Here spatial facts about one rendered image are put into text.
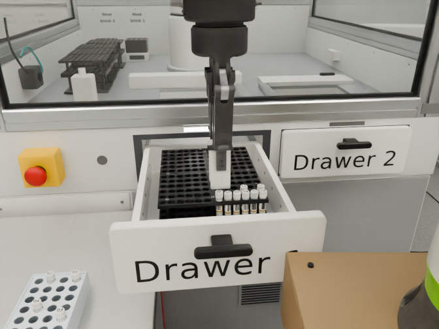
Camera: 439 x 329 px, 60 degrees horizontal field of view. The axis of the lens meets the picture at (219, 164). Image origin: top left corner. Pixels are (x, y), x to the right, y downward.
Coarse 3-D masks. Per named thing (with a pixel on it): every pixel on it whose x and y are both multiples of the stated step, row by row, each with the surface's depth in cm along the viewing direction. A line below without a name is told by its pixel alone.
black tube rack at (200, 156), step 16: (176, 160) 74; (192, 160) 74; (208, 160) 74; (240, 160) 75; (160, 176) 68; (176, 176) 68; (192, 176) 68; (208, 176) 68; (240, 176) 68; (256, 176) 68; (160, 192) 63; (176, 192) 63; (192, 192) 63; (208, 192) 63; (224, 192) 63; (176, 208) 64; (192, 208) 64; (208, 208) 64; (224, 208) 64; (240, 208) 64
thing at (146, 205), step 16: (176, 144) 83; (192, 144) 83; (240, 144) 84; (256, 144) 83; (144, 160) 76; (160, 160) 83; (256, 160) 82; (144, 176) 69; (272, 176) 69; (144, 192) 66; (272, 192) 69; (144, 208) 65; (272, 208) 69; (288, 208) 59
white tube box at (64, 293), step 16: (64, 272) 60; (80, 272) 60; (32, 288) 57; (48, 288) 58; (64, 288) 58; (80, 288) 57; (16, 304) 54; (48, 304) 54; (64, 304) 54; (80, 304) 57; (16, 320) 52; (32, 320) 53; (48, 320) 53
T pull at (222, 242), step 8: (216, 240) 49; (224, 240) 49; (232, 240) 49; (200, 248) 47; (208, 248) 47; (216, 248) 47; (224, 248) 47; (232, 248) 47; (240, 248) 48; (248, 248) 48; (200, 256) 47; (208, 256) 47; (216, 256) 47; (224, 256) 48; (232, 256) 48; (240, 256) 48
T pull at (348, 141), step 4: (344, 140) 81; (348, 140) 81; (352, 140) 81; (356, 140) 81; (336, 144) 80; (340, 144) 79; (344, 144) 79; (348, 144) 79; (352, 144) 79; (356, 144) 79; (360, 144) 79; (364, 144) 79; (368, 144) 79; (340, 148) 79; (344, 148) 79; (348, 148) 79; (352, 148) 79; (356, 148) 79; (360, 148) 80; (364, 148) 80; (368, 148) 80
